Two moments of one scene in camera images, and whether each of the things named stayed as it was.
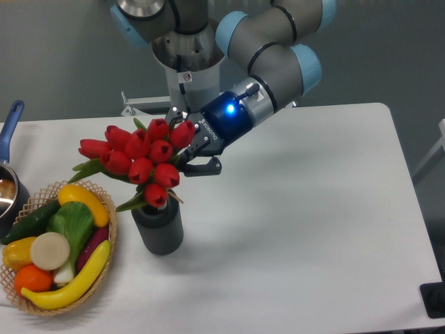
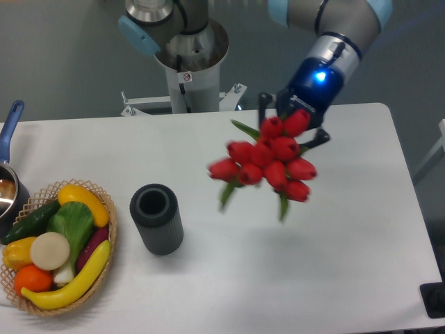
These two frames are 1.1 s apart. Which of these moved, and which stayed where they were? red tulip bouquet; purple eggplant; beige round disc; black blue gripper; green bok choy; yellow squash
Moved: black blue gripper; red tulip bouquet
Stayed: green bok choy; purple eggplant; yellow squash; beige round disc
